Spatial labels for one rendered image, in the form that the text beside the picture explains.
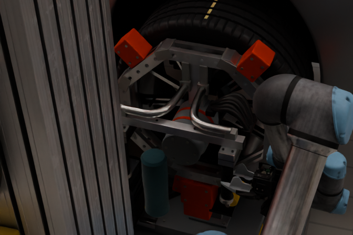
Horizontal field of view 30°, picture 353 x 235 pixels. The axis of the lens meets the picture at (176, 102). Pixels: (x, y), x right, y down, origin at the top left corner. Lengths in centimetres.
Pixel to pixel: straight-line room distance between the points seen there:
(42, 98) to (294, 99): 75
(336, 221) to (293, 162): 158
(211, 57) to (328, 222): 128
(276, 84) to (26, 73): 78
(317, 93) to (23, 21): 84
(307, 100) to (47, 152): 72
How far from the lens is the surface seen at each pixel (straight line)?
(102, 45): 102
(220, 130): 189
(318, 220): 304
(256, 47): 196
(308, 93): 147
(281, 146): 173
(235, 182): 194
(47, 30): 84
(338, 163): 182
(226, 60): 198
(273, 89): 149
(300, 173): 147
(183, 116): 208
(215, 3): 214
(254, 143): 234
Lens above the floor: 224
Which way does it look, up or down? 38 degrees down
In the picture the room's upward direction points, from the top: 2 degrees counter-clockwise
